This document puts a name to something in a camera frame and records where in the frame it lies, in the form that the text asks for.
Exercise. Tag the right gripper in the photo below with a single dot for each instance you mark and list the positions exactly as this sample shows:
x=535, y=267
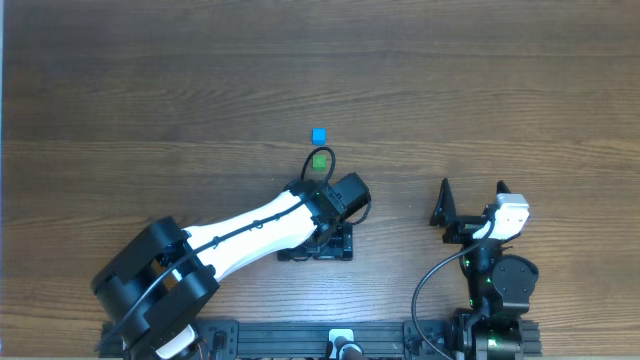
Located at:
x=460, y=230

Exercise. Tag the green cube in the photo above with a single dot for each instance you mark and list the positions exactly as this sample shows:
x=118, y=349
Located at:
x=319, y=162

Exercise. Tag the blue cube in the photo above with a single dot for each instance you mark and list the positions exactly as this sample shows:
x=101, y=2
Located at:
x=319, y=136

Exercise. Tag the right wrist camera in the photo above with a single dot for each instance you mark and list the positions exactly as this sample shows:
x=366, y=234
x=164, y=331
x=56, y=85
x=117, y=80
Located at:
x=507, y=215

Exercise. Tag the mounting rail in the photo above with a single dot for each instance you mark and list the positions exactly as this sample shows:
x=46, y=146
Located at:
x=290, y=340

